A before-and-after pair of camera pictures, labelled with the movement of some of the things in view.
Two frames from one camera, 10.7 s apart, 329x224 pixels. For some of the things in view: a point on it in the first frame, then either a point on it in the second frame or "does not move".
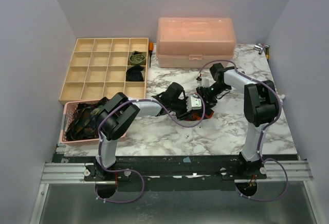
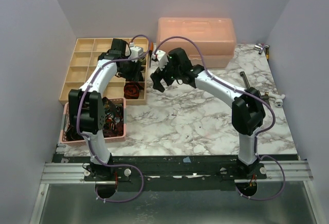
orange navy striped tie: x=197 y=116 -> x=131 y=90
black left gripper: x=185 y=114 -> x=133 y=75
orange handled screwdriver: x=150 y=49 does not move
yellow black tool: x=267 y=51 does not move
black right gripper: x=203 y=93 -> x=164 y=74
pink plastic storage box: x=195 y=42 does not move
